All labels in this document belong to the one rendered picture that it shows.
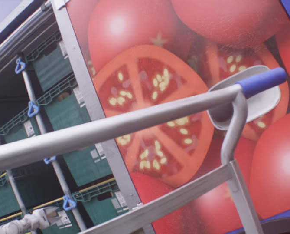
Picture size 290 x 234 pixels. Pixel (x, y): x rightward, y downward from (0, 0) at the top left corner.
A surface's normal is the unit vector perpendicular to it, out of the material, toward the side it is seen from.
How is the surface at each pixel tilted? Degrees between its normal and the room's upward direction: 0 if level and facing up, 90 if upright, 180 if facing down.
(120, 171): 90
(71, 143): 124
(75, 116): 92
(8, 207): 97
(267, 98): 90
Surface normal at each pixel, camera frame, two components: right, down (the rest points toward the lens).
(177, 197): 0.62, -0.36
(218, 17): -0.48, 0.07
